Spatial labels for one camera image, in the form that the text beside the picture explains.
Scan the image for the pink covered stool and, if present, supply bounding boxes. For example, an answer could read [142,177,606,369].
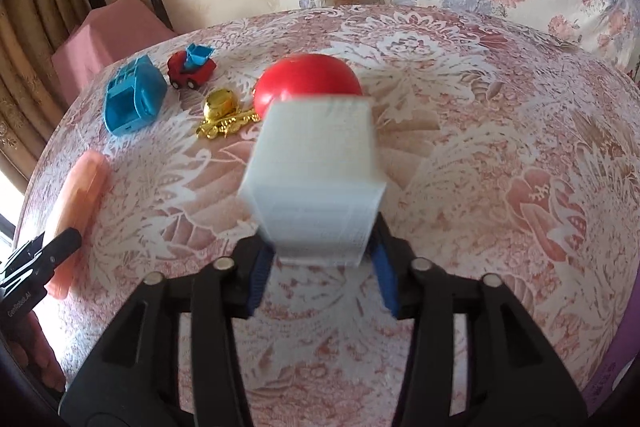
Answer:
[51,0,177,105]

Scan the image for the white medicine box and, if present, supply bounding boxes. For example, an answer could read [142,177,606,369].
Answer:
[239,95,386,267]

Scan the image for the gold ingot ornament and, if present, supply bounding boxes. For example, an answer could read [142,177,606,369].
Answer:
[195,89,262,140]

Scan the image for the red blue toy car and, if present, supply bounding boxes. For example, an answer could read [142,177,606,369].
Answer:
[167,43,217,90]

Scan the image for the purple storage box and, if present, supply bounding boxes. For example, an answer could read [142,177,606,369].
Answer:
[582,348,637,415]

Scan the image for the left hand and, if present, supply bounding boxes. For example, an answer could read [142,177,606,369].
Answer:
[9,312,66,392]

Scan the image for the beige curtain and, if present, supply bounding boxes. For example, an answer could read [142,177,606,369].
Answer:
[1,0,104,192]

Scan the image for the pink lace tablecloth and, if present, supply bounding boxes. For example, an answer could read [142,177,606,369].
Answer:
[18,5,639,426]

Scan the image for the red heart squeeze toy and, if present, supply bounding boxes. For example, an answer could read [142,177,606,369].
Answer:
[253,53,362,117]

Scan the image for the pink foam roll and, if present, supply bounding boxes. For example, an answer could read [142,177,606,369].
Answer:
[46,150,111,300]

